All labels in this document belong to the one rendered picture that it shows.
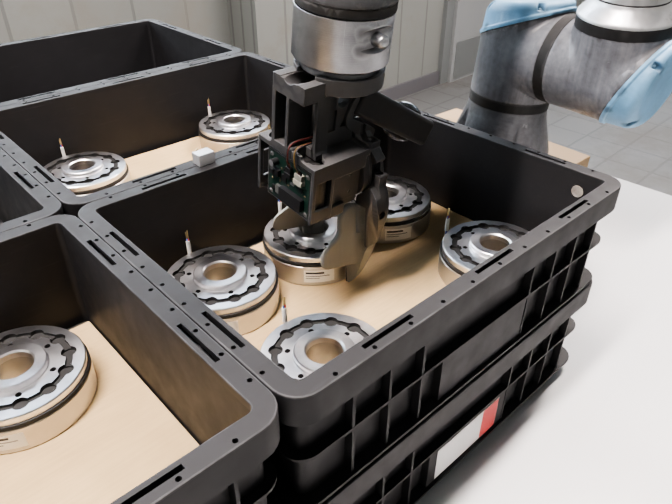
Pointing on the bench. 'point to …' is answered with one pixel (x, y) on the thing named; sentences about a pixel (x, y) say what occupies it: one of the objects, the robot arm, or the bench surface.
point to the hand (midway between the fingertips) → (335, 251)
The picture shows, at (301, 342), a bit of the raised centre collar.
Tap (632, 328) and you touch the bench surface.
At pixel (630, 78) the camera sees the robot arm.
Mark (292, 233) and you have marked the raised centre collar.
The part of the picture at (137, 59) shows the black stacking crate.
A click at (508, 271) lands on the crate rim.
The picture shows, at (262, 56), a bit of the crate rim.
